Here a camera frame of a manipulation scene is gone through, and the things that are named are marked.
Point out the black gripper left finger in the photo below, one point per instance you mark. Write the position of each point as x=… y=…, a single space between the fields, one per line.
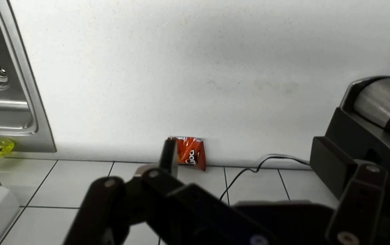
x=114 y=212

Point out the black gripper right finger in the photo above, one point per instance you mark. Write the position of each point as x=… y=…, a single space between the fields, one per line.
x=359 y=198

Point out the orange snack packet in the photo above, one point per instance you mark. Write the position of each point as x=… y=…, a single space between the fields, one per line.
x=191 y=152

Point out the black coffee maker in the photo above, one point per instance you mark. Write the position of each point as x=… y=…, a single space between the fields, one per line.
x=350 y=130

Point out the steel coffee carafe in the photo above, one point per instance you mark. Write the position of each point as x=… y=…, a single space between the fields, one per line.
x=381 y=102

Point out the stainless steel sink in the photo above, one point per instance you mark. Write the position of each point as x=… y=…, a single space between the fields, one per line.
x=5 y=108

